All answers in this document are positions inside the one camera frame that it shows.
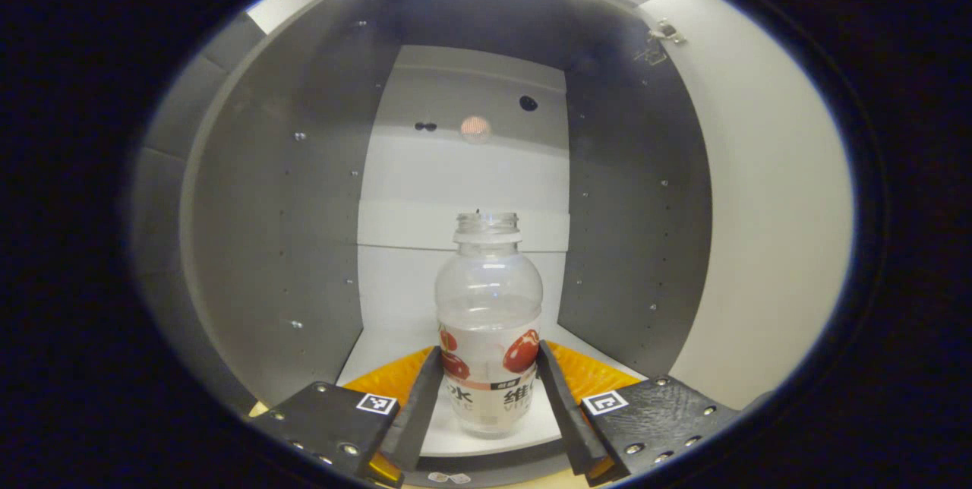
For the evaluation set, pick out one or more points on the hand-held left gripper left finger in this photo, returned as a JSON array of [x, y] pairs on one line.
[[421, 421]]

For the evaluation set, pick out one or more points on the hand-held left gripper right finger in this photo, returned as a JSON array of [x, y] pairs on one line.
[[566, 421]]

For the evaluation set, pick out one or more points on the clear plastic bottle red label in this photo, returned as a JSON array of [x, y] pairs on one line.
[[490, 299]]

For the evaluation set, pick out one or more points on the light grey cabinet door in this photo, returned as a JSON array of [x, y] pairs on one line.
[[774, 208]]

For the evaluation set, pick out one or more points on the white cabinet shelf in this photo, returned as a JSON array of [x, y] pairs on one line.
[[395, 345]]

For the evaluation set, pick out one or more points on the dark grey cabinet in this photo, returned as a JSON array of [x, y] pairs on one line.
[[304, 246]]

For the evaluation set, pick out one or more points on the metal cabinet door hinge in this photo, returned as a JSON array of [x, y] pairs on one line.
[[659, 41]]

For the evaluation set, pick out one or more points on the black backdrop cloth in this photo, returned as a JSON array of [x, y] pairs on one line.
[[163, 231]]

